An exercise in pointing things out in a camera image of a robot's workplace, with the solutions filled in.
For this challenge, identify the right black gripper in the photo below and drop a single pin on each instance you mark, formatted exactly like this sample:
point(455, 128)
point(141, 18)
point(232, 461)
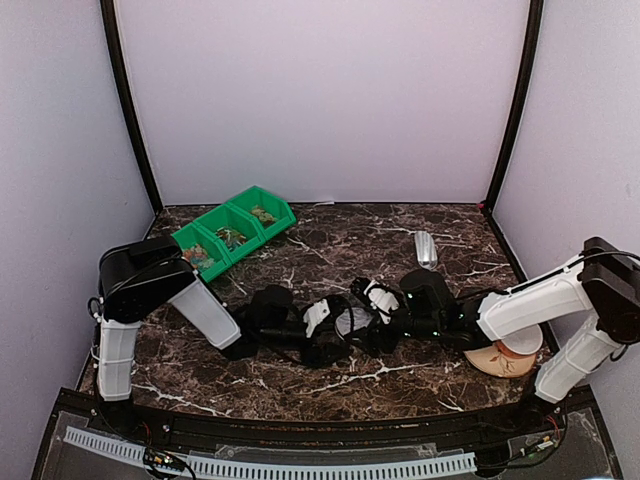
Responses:
point(388, 345)

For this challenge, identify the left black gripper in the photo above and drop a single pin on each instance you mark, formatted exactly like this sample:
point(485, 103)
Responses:
point(321, 357)

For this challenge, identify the grey round plastic lid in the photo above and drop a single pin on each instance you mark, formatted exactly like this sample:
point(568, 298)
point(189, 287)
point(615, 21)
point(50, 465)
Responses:
point(351, 321)

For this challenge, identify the metal scoop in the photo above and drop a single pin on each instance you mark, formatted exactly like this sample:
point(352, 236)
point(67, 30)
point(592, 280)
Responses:
point(426, 251)

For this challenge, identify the green bin mixed candies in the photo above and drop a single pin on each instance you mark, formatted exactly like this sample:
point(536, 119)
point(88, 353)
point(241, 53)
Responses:
point(239, 232)

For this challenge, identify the green bin colourful candies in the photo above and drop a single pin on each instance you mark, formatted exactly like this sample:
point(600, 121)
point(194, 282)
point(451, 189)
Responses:
point(203, 251)

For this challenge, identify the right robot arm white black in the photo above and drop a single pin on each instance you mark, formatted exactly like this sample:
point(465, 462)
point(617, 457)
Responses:
point(601, 282)

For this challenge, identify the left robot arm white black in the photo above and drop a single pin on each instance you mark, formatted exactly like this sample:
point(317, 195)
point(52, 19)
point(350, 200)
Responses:
point(138, 278)

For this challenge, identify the beige floral plate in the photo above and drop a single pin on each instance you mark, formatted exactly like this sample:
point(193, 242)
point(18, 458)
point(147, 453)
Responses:
point(498, 361)

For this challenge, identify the white orange bowl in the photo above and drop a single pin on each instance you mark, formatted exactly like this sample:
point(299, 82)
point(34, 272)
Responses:
point(525, 341)

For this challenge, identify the black front rail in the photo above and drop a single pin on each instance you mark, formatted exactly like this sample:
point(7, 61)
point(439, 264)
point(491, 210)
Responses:
point(183, 425)

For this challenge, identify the white slotted cable duct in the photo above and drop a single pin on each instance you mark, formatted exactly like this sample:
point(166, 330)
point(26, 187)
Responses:
point(204, 467)

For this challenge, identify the right black frame post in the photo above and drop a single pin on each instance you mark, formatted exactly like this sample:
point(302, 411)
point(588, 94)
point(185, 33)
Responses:
point(526, 64)

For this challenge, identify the black frame post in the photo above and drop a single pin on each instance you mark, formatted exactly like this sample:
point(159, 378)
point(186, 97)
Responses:
point(526, 64)
point(120, 74)

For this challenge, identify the left black frame post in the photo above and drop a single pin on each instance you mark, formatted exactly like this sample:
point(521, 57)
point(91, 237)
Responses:
point(120, 74)

